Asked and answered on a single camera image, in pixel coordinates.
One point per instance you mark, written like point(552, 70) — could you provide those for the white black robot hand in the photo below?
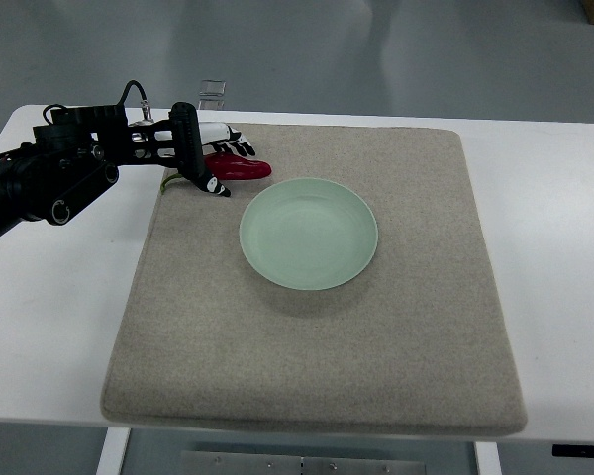
point(213, 143)

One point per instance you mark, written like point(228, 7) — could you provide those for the red chili pepper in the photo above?
point(240, 167)

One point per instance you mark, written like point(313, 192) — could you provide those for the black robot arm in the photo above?
point(76, 155)

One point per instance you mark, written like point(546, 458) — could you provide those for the metal floor plate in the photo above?
point(212, 88)

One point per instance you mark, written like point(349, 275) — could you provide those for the light green plate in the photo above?
point(308, 234)

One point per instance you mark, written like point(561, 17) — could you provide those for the beige felt mat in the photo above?
point(415, 344)

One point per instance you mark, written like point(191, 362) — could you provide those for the white table leg left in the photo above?
point(113, 451)

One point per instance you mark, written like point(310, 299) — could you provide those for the white table leg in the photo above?
point(113, 451)
point(487, 458)

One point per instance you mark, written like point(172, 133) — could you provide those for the white table leg right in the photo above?
point(487, 458)

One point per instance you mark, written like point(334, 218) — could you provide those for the black control panel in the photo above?
point(573, 451)

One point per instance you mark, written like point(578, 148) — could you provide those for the metal table frame bracket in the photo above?
point(207, 462)

